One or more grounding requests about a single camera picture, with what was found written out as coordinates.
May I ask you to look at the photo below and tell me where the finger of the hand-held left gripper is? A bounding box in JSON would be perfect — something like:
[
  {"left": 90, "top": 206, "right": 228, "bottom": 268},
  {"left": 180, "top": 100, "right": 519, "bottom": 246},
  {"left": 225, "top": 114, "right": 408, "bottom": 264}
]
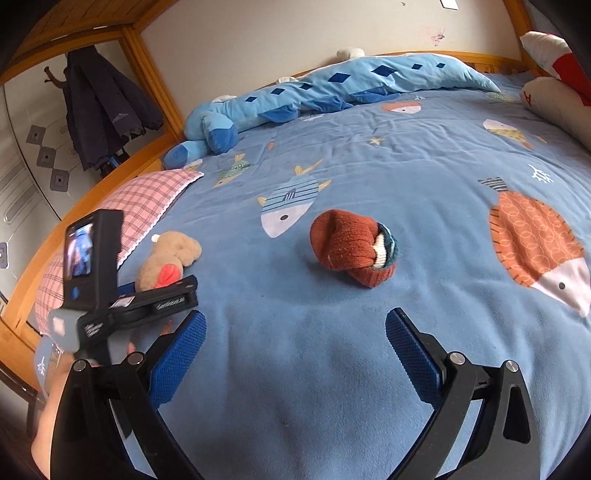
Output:
[{"left": 134, "top": 275, "right": 199, "bottom": 324}]

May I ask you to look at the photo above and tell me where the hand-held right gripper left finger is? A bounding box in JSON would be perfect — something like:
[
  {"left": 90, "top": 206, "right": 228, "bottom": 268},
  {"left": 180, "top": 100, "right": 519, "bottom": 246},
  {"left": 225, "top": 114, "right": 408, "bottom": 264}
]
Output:
[{"left": 50, "top": 310, "right": 207, "bottom": 480}]

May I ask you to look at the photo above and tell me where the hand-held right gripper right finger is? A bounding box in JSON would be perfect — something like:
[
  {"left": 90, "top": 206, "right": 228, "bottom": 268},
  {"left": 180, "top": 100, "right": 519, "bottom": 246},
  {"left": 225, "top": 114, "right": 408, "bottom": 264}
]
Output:
[{"left": 385, "top": 308, "right": 541, "bottom": 480}]

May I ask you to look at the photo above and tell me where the rust brown sock ball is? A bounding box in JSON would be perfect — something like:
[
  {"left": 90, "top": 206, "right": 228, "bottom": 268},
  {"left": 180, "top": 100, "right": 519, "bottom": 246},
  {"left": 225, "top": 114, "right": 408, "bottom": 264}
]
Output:
[{"left": 310, "top": 209, "right": 399, "bottom": 289}]

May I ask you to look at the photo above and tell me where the person's left forearm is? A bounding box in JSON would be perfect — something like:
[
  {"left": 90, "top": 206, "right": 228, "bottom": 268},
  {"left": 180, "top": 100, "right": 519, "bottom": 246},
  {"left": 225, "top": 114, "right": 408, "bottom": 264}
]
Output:
[{"left": 30, "top": 369, "right": 70, "bottom": 467}]

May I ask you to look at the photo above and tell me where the brown teddy bear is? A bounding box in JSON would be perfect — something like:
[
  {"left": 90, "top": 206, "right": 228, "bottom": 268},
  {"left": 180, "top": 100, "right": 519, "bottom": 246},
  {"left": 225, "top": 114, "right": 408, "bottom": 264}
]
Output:
[{"left": 136, "top": 231, "right": 203, "bottom": 292}]

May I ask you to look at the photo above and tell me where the pink plaid pillow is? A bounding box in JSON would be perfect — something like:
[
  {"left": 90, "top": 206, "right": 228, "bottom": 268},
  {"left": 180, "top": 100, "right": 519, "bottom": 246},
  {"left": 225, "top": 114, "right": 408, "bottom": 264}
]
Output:
[{"left": 34, "top": 168, "right": 205, "bottom": 337}]

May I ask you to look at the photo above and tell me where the dark hanging jacket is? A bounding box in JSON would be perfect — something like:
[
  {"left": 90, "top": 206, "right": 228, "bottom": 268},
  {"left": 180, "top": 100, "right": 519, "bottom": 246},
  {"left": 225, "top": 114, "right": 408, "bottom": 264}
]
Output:
[{"left": 65, "top": 45, "right": 165, "bottom": 178}]

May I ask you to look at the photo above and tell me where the blue fish print blanket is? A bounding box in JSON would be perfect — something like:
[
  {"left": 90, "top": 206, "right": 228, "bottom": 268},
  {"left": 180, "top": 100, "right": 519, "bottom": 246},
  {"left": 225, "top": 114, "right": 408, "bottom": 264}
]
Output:
[{"left": 34, "top": 69, "right": 591, "bottom": 480}]

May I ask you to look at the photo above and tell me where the blue plush toy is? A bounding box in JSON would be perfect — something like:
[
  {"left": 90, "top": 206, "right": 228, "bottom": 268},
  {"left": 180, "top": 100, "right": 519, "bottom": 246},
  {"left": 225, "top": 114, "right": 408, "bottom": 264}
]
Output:
[{"left": 163, "top": 52, "right": 502, "bottom": 170}]

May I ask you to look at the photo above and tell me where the white cushion small red mark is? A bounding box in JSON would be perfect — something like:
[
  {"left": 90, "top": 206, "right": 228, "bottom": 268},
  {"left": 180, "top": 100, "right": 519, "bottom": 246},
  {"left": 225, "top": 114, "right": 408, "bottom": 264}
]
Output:
[{"left": 522, "top": 76, "right": 591, "bottom": 153}]

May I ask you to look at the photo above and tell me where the white cushion red print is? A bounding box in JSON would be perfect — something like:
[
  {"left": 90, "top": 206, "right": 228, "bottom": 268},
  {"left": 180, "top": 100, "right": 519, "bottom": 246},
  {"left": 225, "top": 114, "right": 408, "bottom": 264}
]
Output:
[{"left": 520, "top": 31, "right": 591, "bottom": 100}]

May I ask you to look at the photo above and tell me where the wooden bed frame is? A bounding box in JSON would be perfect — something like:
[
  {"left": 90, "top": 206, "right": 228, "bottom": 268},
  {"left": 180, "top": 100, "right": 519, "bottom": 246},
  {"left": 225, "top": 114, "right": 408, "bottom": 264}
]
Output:
[{"left": 0, "top": 0, "right": 536, "bottom": 407}]

